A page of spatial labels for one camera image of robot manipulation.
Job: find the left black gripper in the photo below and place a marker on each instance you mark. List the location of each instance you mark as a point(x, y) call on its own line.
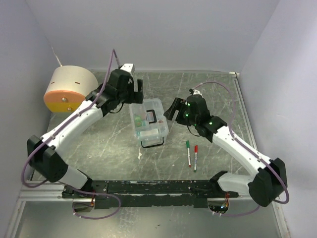
point(136, 97)

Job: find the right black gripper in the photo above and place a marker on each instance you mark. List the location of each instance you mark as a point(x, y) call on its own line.
point(178, 104)

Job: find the clear plastic medicine box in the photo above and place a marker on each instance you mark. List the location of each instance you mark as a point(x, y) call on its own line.
point(148, 124)

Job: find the green small sachet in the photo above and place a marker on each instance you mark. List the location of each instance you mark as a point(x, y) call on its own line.
point(138, 121)

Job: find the white teal bandage wrappers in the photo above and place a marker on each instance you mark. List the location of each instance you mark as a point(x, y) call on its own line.
point(151, 132)

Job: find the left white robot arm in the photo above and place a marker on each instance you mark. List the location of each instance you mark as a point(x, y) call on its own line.
point(45, 152)

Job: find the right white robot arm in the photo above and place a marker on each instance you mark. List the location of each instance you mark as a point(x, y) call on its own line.
point(267, 177)

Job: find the green cap marker pen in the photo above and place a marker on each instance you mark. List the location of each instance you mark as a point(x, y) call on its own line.
point(188, 153)

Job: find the red cap marker pen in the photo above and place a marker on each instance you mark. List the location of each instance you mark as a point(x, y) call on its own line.
point(195, 158)

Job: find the beige cylindrical drum device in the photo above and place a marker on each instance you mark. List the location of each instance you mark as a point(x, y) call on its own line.
point(68, 88)

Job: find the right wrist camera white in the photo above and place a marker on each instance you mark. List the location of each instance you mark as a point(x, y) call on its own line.
point(195, 92)

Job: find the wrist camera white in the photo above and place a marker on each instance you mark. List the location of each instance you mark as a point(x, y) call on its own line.
point(128, 67)
point(195, 92)

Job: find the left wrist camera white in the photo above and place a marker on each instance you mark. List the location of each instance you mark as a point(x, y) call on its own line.
point(128, 67)

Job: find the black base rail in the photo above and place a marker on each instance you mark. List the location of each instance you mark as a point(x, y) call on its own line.
point(159, 193)

